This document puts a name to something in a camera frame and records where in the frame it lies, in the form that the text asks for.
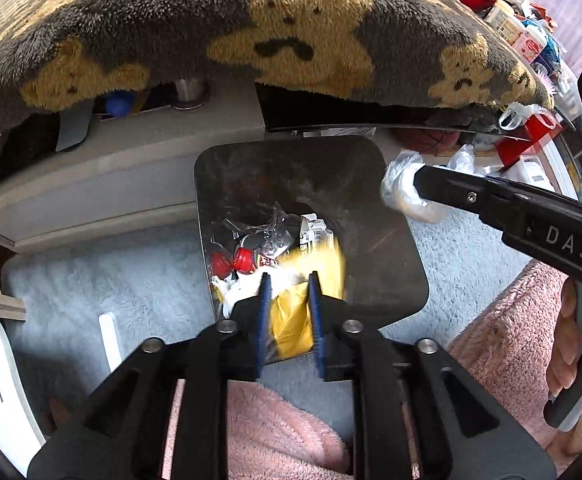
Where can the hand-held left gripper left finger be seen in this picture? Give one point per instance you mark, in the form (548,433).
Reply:
(263,320)

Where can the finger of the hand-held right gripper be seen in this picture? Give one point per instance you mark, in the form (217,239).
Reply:
(451,187)

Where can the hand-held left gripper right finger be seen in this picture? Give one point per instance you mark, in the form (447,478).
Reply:
(316,320)

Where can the yellow packet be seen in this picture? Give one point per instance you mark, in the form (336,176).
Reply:
(291,320)

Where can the white paper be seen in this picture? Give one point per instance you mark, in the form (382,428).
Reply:
(231,302)

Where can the clear plastic bag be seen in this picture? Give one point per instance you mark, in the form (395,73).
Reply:
(406,190)

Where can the red snack packet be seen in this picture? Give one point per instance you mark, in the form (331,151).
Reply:
(251,260)

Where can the white carton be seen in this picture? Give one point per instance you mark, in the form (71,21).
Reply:
(316,235)

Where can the grey metal trash bin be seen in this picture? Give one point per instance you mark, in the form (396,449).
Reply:
(361,220)

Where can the person's right hand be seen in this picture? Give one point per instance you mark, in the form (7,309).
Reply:
(563,340)

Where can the basketball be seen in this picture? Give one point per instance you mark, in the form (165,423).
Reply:
(428,142)

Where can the red box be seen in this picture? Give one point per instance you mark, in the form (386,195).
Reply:
(526,140)

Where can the clear plastic wrapper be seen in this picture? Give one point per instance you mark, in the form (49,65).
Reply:
(271,230)

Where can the white plastic bag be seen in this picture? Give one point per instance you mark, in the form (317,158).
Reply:
(518,114)

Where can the pink fleece clothing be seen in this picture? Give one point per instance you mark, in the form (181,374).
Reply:
(501,340)

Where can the pale blue fluffy rug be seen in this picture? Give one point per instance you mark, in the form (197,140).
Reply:
(121,285)

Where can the white flat strip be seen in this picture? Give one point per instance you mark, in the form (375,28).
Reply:
(111,342)

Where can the white pink bottle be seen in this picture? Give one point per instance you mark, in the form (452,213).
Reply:
(527,47)

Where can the white bottle yellow cap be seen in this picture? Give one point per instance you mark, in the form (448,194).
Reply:
(503,19)

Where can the blue ball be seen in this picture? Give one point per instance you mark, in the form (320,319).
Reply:
(120,104)

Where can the bear print fleece blanket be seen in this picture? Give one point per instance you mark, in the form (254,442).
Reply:
(221,25)

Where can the grey low table frame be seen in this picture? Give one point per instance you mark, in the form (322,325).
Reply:
(121,170)

